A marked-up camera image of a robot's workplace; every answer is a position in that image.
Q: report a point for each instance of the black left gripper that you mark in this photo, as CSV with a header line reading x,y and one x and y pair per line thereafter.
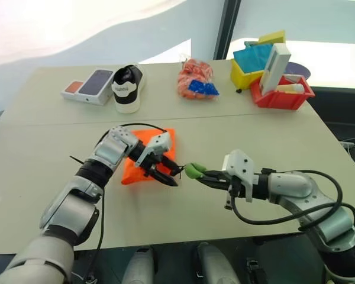
x,y
154,167

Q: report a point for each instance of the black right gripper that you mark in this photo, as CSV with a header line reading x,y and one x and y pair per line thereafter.
x,y
228,183

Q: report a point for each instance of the small green soft object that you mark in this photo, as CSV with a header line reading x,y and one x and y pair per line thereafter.
x,y
193,171

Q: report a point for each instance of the orange fabric pouch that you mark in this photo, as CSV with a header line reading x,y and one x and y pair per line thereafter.
x,y
136,171

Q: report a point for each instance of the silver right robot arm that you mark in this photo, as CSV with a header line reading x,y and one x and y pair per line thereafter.
x,y
313,201

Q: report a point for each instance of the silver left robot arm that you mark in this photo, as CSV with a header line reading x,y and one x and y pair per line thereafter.
x,y
77,213

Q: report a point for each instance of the white tube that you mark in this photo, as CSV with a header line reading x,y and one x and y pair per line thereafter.
x,y
290,88

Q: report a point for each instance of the grey rounded robot leg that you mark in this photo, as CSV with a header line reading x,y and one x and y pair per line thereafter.
x,y
216,266
140,266

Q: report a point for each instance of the black and white sneaker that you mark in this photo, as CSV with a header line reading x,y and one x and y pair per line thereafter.
x,y
127,88

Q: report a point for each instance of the bag of orange items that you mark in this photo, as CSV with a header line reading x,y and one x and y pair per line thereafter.
x,y
195,77

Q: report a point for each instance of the yellow plastic bin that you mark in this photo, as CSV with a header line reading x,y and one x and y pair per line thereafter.
x,y
242,78

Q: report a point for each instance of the red plastic bin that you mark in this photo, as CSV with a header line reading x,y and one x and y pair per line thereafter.
x,y
284,100

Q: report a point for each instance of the white phone box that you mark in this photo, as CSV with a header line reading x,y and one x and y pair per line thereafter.
x,y
88,87

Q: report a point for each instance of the tall white box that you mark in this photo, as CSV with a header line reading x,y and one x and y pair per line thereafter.
x,y
275,68

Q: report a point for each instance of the small white carton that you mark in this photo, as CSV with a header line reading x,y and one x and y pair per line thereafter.
x,y
293,79

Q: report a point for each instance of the purple round plate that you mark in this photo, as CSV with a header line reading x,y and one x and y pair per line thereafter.
x,y
298,69

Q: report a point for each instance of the dark window pillar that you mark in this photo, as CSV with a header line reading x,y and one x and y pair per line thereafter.
x,y
226,29

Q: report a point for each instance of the yellow block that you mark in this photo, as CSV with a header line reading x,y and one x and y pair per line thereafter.
x,y
272,37

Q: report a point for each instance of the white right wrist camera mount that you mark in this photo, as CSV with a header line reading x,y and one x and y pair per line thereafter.
x,y
239,168

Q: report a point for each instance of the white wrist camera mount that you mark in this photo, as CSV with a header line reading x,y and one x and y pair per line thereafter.
x,y
239,168
156,145

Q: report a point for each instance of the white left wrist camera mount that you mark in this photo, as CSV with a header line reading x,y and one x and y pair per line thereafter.
x,y
156,145

